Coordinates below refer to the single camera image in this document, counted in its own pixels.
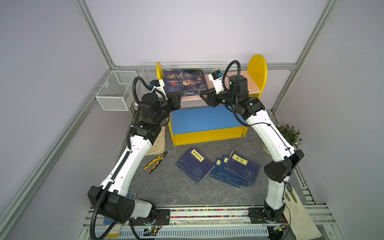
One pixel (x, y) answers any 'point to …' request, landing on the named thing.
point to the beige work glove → (159, 146)
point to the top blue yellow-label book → (242, 167)
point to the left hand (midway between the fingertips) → (183, 94)
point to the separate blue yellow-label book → (195, 165)
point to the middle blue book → (223, 173)
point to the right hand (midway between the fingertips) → (203, 93)
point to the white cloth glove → (297, 218)
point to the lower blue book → (231, 182)
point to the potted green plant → (290, 134)
